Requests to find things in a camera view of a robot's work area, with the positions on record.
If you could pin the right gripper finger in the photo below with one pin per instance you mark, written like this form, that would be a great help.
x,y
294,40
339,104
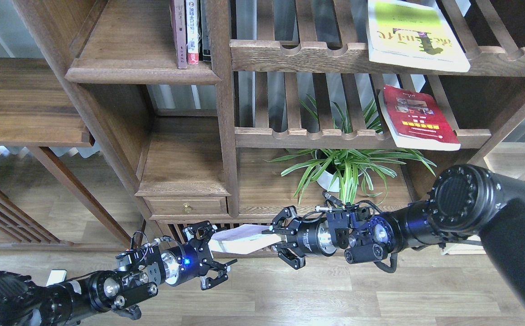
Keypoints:
x,y
291,254
286,222

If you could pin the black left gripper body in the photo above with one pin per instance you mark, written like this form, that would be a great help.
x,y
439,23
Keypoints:
x,y
181,267

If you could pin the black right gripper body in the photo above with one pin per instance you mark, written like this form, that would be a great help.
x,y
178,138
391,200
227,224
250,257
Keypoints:
x,y
312,238

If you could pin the pale lavender cover book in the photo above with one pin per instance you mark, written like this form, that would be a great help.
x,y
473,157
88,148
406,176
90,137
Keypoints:
x,y
245,239

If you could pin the yellow green cover book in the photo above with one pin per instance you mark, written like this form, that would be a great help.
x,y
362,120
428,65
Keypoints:
x,y
411,35

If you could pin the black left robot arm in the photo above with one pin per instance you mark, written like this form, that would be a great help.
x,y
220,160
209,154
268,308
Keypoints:
x,y
137,278

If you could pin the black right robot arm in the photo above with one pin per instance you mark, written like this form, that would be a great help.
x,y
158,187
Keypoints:
x,y
465,200

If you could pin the white plant pot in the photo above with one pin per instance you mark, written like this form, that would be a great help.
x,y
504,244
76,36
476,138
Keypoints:
x,y
325,179

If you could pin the green spider plant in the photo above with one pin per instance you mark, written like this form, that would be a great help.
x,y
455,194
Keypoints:
x,y
351,169

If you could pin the dark wooden bookshelf cabinet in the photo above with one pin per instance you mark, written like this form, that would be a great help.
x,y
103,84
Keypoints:
x,y
284,74

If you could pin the white metal bar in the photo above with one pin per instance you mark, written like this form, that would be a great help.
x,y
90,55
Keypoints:
x,y
56,276

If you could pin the red cover book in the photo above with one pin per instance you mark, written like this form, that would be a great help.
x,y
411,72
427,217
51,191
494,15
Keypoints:
x,y
415,121

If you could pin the dark upright book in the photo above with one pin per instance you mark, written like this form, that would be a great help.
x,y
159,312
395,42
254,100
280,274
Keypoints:
x,y
205,36

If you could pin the dark wooden side table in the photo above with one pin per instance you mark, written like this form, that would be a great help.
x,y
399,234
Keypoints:
x,y
58,190

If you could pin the maroon upright book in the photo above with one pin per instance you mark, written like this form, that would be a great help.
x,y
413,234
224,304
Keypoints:
x,y
178,23

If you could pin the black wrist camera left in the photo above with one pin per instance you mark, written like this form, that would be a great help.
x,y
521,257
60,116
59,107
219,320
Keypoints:
x,y
133,296

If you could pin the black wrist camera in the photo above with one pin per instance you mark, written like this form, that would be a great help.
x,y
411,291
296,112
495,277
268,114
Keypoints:
x,y
133,296
360,254

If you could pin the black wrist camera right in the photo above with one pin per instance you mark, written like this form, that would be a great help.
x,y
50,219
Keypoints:
x,y
360,254

